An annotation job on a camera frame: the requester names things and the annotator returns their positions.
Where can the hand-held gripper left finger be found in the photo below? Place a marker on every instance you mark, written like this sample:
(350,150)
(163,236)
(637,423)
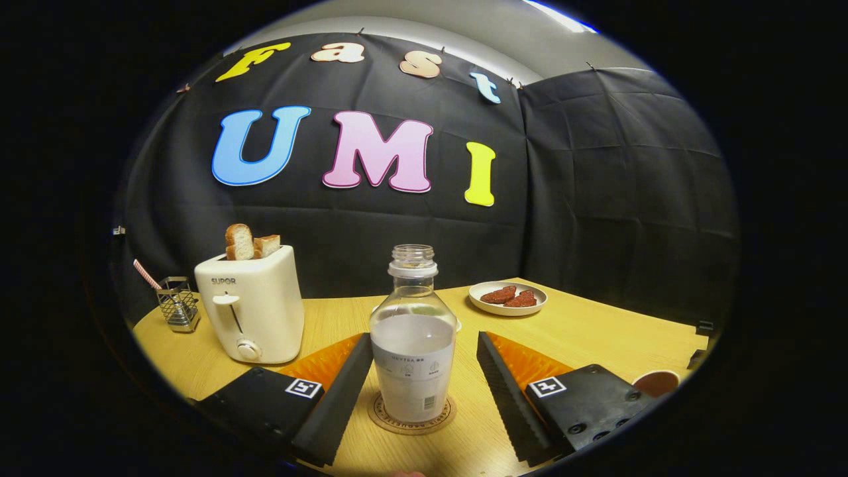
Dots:
(341,404)

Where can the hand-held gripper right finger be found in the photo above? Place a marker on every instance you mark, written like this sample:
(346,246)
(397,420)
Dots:
(507,397)

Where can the round cork coaster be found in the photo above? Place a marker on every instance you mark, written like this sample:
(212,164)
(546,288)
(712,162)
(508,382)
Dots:
(381,419)

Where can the clear juice bottle white label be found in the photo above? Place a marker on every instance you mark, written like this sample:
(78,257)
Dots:
(412,358)

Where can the round white plate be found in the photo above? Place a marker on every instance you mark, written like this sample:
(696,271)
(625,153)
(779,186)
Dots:
(507,310)

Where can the wooden table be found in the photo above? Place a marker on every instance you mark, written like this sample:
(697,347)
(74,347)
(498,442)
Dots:
(583,338)

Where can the red meat piece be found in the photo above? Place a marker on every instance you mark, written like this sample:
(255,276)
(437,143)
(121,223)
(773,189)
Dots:
(497,295)
(523,300)

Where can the cream toaster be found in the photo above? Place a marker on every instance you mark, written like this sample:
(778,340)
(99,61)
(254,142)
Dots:
(258,311)

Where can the toasted bread slice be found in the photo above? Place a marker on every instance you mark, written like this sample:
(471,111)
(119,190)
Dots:
(239,242)
(267,246)

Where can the black table clamp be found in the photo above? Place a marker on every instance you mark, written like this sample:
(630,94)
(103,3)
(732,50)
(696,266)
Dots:
(705,328)
(697,359)

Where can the black backdrop cloth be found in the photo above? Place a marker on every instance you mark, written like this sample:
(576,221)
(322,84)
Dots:
(596,199)

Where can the striped straw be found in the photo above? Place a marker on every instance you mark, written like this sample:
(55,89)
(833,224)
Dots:
(146,273)

